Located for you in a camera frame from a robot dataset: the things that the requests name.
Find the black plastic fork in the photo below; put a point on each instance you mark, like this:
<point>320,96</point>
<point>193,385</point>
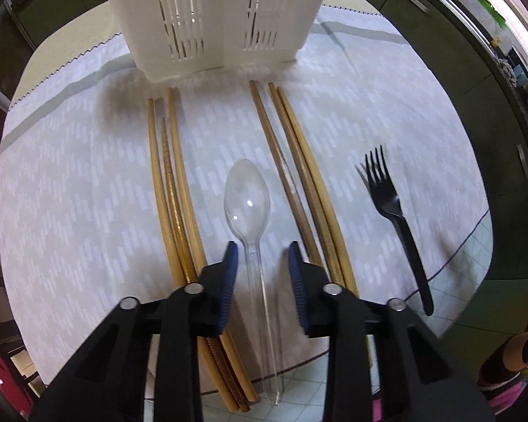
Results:
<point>394,211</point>

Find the white slotted utensil holder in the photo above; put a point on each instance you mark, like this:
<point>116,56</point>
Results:
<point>211,9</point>

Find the worn brown wooden chopstick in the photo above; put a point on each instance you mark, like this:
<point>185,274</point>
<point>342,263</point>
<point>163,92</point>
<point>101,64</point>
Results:
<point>282,158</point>

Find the green drawer cabinet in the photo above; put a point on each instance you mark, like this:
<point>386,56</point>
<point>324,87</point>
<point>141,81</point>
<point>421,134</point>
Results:
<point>57,4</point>

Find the patterned dark wooden chopstick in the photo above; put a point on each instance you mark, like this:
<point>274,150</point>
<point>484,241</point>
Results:
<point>170,184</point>

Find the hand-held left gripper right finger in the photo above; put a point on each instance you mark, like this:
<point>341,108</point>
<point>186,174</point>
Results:
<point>298,281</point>

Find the person's leg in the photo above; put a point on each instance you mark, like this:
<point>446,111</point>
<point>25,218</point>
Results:
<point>508,360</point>

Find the clear plastic spoon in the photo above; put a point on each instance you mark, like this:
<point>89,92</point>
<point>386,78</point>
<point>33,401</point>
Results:
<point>246,198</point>

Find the kitchen window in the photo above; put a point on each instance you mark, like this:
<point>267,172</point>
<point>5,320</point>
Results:
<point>515,4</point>

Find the grey white patterned tablecloth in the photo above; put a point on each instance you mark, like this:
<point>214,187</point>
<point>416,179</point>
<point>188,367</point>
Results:
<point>92,184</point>

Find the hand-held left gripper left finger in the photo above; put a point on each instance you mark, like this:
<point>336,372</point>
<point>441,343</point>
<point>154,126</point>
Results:
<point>229,281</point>

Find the light wooden chopstick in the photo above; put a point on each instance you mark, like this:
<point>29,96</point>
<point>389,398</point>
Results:
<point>158,184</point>
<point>309,158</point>
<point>183,176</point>

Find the green curved kitchen cabinets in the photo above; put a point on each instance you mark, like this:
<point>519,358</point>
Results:
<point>422,30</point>

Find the dark wooden chair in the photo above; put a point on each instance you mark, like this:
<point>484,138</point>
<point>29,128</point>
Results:
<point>2,332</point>

